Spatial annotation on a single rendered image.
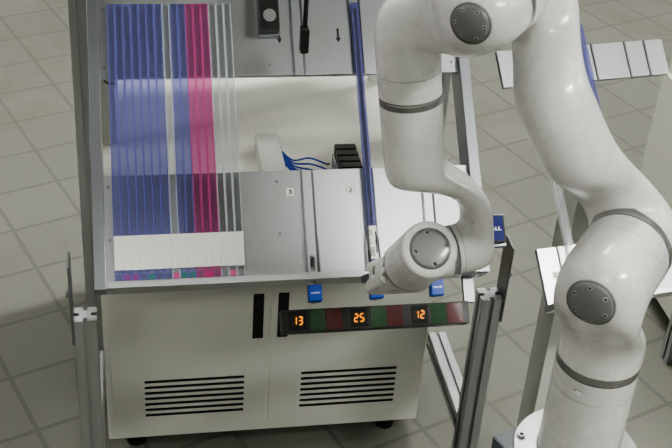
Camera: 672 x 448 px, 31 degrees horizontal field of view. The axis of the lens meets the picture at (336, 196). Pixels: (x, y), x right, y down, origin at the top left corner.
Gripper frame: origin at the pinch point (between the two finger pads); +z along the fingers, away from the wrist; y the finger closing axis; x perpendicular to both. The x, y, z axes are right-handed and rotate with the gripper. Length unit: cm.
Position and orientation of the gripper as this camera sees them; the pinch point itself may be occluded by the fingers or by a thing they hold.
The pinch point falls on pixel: (387, 282)
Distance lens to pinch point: 204.5
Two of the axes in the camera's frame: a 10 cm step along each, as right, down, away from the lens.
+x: -0.7, -9.7, 2.1
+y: 9.9, -0.4, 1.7
